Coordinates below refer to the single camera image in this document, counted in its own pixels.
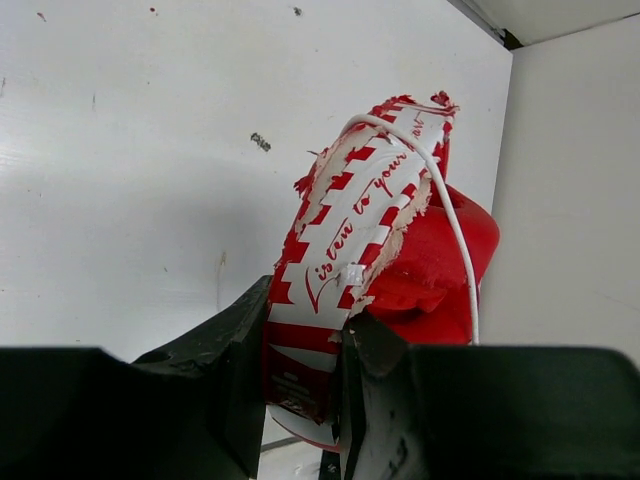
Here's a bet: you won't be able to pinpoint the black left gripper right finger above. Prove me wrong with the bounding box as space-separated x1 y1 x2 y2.
340 314 639 479

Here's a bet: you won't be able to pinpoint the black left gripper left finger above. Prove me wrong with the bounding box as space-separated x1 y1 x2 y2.
1 277 271 479

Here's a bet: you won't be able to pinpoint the red headphones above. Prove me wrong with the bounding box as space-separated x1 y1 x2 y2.
263 91 500 451

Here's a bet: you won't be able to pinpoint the aluminium frame rail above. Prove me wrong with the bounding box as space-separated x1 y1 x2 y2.
449 0 523 51

